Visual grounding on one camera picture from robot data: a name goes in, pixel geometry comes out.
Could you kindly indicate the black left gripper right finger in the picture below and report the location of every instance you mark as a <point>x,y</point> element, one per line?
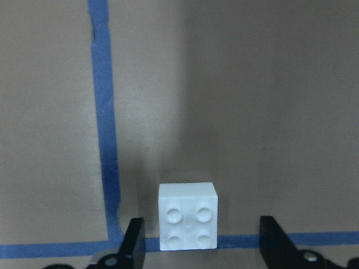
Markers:
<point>276,248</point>

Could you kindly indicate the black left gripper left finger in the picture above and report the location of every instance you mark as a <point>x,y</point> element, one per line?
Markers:
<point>132,250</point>

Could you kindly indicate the white toy block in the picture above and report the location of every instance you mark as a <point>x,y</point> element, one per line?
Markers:
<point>188,216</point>

